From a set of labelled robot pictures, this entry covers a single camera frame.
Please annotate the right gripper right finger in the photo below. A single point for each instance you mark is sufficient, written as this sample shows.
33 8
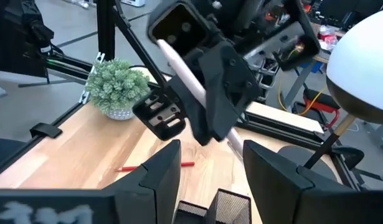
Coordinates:
287 199

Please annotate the black table edge bracket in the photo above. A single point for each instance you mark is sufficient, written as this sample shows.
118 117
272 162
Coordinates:
46 130

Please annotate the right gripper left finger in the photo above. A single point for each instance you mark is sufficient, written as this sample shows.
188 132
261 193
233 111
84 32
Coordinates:
132 202

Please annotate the red pencil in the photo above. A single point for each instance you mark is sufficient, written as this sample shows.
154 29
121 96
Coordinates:
129 168

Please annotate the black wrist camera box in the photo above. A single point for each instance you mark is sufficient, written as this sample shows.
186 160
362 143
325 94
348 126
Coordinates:
178 28

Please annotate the white globe desk lamp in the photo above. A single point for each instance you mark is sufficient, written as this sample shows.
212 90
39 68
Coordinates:
362 62

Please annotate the red cart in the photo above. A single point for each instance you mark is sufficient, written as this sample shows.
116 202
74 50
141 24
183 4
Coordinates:
322 105

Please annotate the black bulky floor equipment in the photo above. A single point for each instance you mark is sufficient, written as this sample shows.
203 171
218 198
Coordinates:
17 37

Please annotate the black mesh desk organizer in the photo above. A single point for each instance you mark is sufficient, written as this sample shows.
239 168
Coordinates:
228 208

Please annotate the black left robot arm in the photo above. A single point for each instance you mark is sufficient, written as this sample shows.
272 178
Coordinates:
241 15

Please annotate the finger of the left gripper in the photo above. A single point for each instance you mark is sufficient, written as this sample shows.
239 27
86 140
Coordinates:
191 109
228 90

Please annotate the green potted plant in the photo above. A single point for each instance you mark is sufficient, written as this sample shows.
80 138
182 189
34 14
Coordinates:
116 84

